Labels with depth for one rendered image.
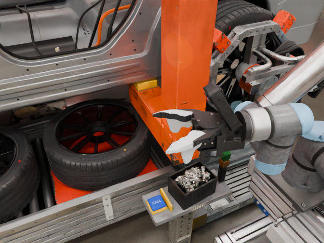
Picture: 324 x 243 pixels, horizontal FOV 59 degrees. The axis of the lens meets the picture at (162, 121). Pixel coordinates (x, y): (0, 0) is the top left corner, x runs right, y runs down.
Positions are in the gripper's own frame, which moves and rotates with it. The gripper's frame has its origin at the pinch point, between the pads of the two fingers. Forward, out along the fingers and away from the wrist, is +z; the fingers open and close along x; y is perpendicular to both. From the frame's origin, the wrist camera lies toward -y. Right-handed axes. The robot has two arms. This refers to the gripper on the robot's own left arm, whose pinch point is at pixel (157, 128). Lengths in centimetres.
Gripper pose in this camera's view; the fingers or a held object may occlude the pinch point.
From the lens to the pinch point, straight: 60.6
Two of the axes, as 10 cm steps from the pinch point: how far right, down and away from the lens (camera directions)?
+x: -1.9, -4.9, 8.5
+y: 0.3, 8.6, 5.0
